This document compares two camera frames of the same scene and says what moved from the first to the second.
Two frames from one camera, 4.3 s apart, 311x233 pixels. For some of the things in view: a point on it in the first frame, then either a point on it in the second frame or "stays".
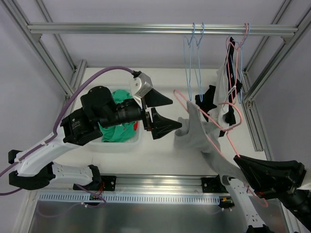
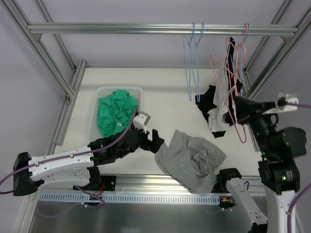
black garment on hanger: (205, 101) stays
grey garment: (194, 133) to (193, 161)
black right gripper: (296, 178) to (246, 111)
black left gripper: (146, 116) to (147, 140)
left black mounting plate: (110, 181) stays
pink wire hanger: (263, 203) to (227, 78)
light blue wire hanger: (187, 48) stays
